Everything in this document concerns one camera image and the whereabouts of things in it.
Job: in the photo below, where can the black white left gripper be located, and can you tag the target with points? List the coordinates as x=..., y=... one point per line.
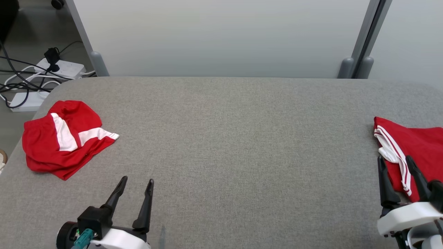
x=117, y=238

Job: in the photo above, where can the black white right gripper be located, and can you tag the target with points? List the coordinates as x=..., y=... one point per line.
x=405, y=216

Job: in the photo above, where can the red white Bulls jersey shirt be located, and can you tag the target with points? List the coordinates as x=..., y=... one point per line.
x=418, y=145

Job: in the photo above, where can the red white Bulls shorts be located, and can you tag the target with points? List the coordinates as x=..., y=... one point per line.
x=45, y=152

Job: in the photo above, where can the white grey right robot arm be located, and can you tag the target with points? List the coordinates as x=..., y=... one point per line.
x=429, y=238

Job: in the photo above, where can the teal left gripper connector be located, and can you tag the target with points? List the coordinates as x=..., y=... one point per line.
x=82, y=238

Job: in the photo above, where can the woven laundry basket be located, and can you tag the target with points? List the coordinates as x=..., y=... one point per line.
x=2, y=160

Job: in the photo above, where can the plain white power strip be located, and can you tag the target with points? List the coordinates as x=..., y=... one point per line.
x=33, y=101

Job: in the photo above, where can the white power strip with plug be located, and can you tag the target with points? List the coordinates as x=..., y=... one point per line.
x=65, y=68

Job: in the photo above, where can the narrow white partition panel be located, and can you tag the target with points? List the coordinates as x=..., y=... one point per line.
x=412, y=38

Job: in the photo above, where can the black power plug adapter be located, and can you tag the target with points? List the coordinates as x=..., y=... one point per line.
x=52, y=57

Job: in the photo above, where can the wide white partition panel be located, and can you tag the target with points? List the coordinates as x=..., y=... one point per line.
x=221, y=34

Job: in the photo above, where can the black caster wheel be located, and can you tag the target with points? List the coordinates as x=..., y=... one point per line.
x=57, y=3

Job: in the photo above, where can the grey double partition post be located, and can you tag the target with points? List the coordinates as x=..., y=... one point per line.
x=365, y=45

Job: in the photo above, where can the grey slanted partition post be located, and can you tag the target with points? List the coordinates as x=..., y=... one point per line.
x=84, y=38

